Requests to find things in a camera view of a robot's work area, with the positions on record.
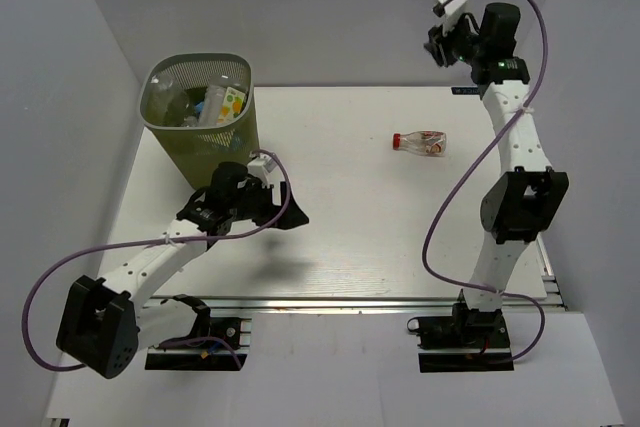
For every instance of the olive green mesh bin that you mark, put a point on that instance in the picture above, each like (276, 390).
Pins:
(197, 151)

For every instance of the dark blue corner label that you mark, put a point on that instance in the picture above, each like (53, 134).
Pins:
(465, 90)

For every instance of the orange label juice bottle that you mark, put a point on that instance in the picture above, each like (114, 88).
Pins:
(221, 106)

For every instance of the red cap clear bottle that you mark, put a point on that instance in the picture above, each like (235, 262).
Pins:
(422, 143)

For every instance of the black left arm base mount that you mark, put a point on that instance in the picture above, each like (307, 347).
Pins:
(182, 333)

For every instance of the clear bottle small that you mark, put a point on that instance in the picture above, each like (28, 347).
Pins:
(169, 104)

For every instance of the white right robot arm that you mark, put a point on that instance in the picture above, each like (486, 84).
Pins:
(525, 198)

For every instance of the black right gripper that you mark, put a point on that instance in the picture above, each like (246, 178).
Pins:
(436, 46)

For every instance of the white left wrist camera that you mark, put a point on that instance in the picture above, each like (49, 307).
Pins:
(261, 166)

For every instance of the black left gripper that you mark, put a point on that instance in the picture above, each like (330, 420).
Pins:
(267, 191)

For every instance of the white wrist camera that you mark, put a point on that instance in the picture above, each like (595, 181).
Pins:
(261, 166)
(450, 12)

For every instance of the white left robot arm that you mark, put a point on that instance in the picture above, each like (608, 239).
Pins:
(107, 320)

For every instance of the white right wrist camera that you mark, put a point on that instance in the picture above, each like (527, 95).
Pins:
(450, 12)

